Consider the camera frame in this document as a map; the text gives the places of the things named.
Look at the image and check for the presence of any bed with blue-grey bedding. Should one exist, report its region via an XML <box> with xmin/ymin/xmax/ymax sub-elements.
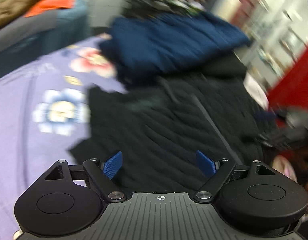
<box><xmin>0</xmin><ymin>0</ymin><xmax>91</xmax><ymax>78</ymax></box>

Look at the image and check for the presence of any navy blue fleece garment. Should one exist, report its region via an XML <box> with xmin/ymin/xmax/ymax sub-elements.
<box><xmin>99</xmin><ymin>11</ymin><xmax>249</xmax><ymax>84</ymax></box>

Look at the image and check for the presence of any red garment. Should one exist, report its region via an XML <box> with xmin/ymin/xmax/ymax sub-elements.
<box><xmin>266</xmin><ymin>44</ymin><xmax>308</xmax><ymax>156</ymax></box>

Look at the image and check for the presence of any black quilted jacket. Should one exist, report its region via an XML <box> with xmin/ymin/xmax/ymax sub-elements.
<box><xmin>70</xmin><ymin>54</ymin><xmax>276</xmax><ymax>193</ymax></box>

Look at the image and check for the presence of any orange red cloth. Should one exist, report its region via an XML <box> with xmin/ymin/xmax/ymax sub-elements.
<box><xmin>24</xmin><ymin>0</ymin><xmax>76</xmax><ymax>17</ymax></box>

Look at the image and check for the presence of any purple floral bed sheet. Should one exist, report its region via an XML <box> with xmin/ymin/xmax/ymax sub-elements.
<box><xmin>0</xmin><ymin>33</ymin><xmax>123</xmax><ymax>239</ymax></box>

